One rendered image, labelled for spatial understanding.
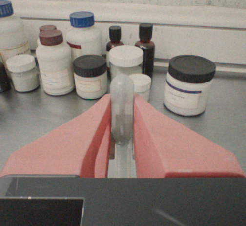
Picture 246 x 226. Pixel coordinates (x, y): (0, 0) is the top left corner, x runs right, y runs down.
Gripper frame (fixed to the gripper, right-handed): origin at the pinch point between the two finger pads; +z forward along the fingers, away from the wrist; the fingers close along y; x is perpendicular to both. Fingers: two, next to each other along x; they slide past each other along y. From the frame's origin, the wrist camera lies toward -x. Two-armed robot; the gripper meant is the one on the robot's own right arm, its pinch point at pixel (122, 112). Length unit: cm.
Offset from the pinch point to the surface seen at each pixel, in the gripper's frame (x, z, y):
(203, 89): 9.6, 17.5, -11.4
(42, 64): 8.6, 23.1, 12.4
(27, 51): 9.9, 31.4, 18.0
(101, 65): 8.7, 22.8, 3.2
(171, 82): 9.5, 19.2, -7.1
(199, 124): 14.4, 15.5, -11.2
